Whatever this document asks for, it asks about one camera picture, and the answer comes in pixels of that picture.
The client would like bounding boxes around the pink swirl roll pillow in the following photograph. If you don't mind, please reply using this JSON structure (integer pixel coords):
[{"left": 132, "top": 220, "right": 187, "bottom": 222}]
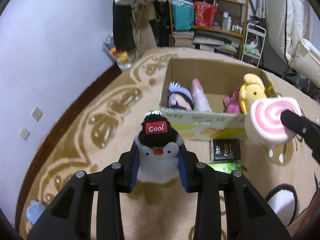
[{"left": 245, "top": 96, "right": 302, "bottom": 147}]

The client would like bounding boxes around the green tissue pack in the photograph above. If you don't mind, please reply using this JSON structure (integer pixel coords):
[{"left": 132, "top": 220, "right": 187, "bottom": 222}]
[{"left": 208, "top": 162, "right": 242, "bottom": 174}]

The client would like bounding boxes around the yellow dog plush toy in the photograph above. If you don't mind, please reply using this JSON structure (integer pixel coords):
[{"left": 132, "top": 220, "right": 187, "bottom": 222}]
[{"left": 239, "top": 73, "right": 273, "bottom": 114}]

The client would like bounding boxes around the pink tissue pack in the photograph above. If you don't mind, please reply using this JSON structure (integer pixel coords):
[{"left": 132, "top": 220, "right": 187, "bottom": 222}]
[{"left": 190, "top": 79, "right": 212, "bottom": 112}]

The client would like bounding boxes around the white penguin plush black hat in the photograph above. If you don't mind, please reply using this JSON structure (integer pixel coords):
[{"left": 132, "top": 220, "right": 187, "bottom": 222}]
[{"left": 135, "top": 111, "right": 184, "bottom": 184}]

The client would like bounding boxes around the pink fluffy plush toy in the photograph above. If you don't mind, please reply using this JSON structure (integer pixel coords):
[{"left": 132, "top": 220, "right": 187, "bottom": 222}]
[{"left": 223, "top": 89, "right": 242, "bottom": 114}]

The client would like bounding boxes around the open cardboard box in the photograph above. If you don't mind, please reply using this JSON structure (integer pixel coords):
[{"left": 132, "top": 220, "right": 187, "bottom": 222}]
[{"left": 159, "top": 58, "right": 276, "bottom": 141}]

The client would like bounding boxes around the white metal trolley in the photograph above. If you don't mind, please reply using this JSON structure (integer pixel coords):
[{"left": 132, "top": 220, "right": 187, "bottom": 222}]
[{"left": 241, "top": 22, "right": 267, "bottom": 67}]

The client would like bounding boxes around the white reclining chair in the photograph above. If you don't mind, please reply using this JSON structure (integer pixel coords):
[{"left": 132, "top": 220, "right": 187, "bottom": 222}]
[{"left": 265, "top": 0, "right": 319, "bottom": 87}]

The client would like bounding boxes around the purple haired plush doll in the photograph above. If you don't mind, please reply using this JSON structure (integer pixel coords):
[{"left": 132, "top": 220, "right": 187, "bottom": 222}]
[{"left": 168, "top": 82, "right": 194, "bottom": 111}]

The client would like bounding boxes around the wooden shelf unit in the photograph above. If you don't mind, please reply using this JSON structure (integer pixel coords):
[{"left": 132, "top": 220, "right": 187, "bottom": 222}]
[{"left": 169, "top": 0, "right": 249, "bottom": 59}]

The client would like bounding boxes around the stack of books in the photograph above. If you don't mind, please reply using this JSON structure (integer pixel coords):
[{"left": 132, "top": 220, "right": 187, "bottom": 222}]
[{"left": 173, "top": 31, "right": 194, "bottom": 48}]

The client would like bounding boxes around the red patterned bag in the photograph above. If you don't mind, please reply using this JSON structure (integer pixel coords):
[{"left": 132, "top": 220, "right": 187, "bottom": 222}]
[{"left": 194, "top": 1, "right": 218, "bottom": 29}]

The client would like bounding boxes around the teal bag on shelf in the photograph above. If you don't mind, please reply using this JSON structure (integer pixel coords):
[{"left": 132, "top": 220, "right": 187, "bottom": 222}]
[{"left": 169, "top": 0, "right": 195, "bottom": 31}]

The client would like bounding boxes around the plastic bag of toys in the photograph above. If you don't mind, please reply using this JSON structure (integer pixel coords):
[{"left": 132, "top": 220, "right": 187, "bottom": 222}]
[{"left": 101, "top": 32, "right": 132, "bottom": 72}]

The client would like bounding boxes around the black hanging garment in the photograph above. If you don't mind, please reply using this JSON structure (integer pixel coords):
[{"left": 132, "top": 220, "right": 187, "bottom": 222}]
[{"left": 112, "top": 2, "right": 136, "bottom": 52}]

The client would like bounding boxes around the beige hanging coat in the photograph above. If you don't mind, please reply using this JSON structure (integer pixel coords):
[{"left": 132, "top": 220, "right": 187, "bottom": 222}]
[{"left": 131, "top": 3, "right": 157, "bottom": 61}]

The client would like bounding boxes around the lower white wall socket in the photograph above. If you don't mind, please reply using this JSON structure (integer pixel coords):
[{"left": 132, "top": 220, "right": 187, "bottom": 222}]
[{"left": 18, "top": 127, "right": 30, "bottom": 141}]

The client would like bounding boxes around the white wall socket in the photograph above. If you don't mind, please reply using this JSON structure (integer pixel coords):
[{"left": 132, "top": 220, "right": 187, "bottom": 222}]
[
  {"left": 30, "top": 107, "right": 43, "bottom": 122},
  {"left": 18, "top": 127, "right": 30, "bottom": 141}
]

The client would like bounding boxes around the upper white wall socket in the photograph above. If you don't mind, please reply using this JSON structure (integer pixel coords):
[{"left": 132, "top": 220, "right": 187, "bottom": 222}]
[{"left": 30, "top": 107, "right": 43, "bottom": 122}]

